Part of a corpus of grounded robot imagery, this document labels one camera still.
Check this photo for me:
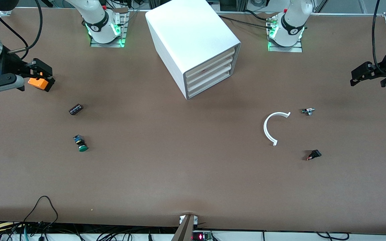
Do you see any green push button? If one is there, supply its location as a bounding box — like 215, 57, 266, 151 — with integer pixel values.
73, 134, 89, 153

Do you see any white plastic drawer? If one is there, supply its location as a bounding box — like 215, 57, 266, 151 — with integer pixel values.
186, 55, 236, 86
186, 63, 236, 92
187, 70, 235, 98
186, 48, 236, 79

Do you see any white drawer cabinet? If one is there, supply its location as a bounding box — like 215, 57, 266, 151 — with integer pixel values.
145, 0, 242, 100

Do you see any white semicircular clamp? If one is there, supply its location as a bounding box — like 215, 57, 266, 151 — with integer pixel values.
263, 111, 292, 147

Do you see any device with red display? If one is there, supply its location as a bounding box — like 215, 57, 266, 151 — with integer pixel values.
192, 231, 213, 241

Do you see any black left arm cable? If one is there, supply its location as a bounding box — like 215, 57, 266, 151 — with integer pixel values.
372, 0, 382, 66

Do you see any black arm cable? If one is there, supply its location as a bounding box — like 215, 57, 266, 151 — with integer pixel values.
372, 0, 382, 66
0, 0, 44, 61

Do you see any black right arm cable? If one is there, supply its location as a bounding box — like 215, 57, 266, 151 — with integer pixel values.
0, 0, 44, 61

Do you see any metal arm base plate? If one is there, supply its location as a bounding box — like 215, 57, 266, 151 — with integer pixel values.
267, 37, 303, 53
90, 13, 129, 48

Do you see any black rocker switch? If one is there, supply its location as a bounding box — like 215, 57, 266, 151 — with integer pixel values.
306, 149, 322, 161

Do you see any black base cable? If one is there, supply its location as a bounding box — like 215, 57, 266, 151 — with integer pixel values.
245, 9, 271, 22
218, 15, 271, 28

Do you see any thin black looped cable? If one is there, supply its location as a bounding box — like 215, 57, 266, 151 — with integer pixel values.
23, 195, 59, 232

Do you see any tangled cable bundle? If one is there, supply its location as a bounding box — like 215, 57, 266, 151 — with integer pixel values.
0, 220, 180, 241

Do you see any black cable under table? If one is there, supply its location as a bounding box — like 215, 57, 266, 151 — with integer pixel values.
315, 232, 351, 241

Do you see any brown camera mount post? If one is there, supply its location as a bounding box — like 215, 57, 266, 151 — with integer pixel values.
171, 214, 199, 241

